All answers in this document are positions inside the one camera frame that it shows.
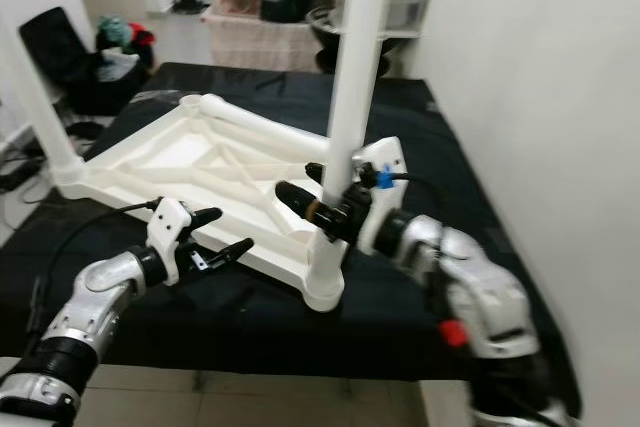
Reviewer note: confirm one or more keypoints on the black power strip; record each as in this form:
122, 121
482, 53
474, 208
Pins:
25, 175

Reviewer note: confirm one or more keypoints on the white plastic table top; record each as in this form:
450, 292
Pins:
175, 152

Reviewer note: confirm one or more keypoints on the clear plastic storage box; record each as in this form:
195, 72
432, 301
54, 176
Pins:
408, 7

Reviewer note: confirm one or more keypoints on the black wok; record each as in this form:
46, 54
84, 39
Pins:
322, 42

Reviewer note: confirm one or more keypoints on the white plastic bag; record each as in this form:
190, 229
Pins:
122, 65

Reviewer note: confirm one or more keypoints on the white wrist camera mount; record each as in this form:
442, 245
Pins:
385, 152
170, 227

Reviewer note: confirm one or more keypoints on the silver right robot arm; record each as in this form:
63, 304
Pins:
480, 287

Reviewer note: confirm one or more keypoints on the teal plush toy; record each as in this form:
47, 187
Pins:
115, 31

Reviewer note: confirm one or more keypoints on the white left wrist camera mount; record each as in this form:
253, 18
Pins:
170, 227

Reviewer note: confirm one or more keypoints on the beige cloth covered table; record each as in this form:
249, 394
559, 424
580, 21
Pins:
260, 45

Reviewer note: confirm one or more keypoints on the yellow rubber band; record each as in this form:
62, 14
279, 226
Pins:
313, 211

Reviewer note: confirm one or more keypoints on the black mop head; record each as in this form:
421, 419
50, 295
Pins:
186, 5

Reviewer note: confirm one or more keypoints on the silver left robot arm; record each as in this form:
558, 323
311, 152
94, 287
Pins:
105, 292

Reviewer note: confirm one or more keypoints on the red cloth item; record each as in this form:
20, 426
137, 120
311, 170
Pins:
143, 35

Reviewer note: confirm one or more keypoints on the white plastic table leg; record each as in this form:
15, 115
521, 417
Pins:
352, 67
49, 117
260, 125

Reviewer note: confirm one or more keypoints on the black cloth cover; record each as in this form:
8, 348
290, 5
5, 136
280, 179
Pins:
260, 347

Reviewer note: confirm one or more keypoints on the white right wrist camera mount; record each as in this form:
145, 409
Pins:
385, 152

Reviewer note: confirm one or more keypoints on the open black suitcase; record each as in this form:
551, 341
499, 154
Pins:
50, 47

